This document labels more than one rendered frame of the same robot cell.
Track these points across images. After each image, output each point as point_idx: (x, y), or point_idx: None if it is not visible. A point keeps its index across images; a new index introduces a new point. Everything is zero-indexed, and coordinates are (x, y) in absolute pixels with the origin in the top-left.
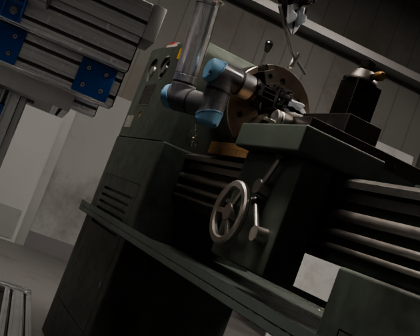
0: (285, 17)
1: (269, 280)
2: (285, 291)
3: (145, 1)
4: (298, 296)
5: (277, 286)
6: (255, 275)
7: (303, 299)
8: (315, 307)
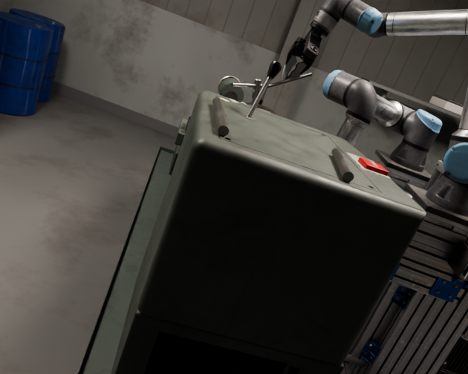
0: (299, 75)
1: (117, 267)
2: (143, 243)
3: (368, 159)
4: (132, 238)
5: (130, 254)
6: (130, 274)
7: (141, 232)
8: (151, 222)
